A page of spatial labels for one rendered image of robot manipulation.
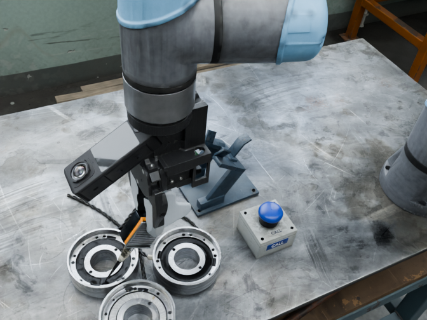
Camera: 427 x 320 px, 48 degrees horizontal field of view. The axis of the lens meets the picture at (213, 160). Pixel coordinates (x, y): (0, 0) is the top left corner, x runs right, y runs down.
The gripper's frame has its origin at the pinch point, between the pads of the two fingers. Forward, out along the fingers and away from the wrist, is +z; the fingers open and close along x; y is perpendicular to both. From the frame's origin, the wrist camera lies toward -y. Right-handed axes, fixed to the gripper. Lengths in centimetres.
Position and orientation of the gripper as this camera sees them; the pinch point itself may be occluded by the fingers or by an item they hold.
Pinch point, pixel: (145, 223)
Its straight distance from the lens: 66.0
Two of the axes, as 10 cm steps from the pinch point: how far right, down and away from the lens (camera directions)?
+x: -4.8, -6.5, 5.9
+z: -0.8, 7.0, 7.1
